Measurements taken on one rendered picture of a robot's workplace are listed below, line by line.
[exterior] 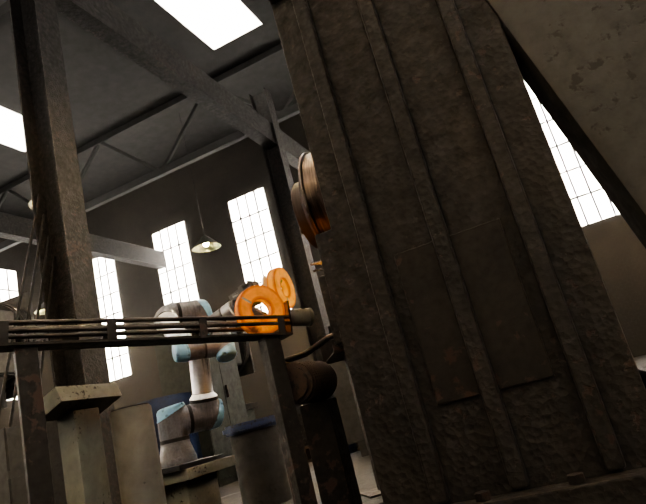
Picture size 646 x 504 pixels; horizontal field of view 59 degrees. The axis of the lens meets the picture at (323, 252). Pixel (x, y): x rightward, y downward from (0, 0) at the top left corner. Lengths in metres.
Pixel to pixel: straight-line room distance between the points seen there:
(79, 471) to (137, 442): 0.19
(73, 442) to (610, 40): 1.82
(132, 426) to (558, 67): 1.52
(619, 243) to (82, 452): 11.19
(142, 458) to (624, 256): 11.08
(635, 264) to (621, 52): 10.58
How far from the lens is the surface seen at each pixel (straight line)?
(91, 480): 1.90
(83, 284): 5.10
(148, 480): 1.80
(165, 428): 2.46
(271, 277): 2.03
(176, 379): 5.76
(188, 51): 12.10
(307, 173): 2.11
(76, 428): 1.88
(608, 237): 12.24
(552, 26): 1.75
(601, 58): 1.70
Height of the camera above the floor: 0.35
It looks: 16 degrees up
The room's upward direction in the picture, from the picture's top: 15 degrees counter-clockwise
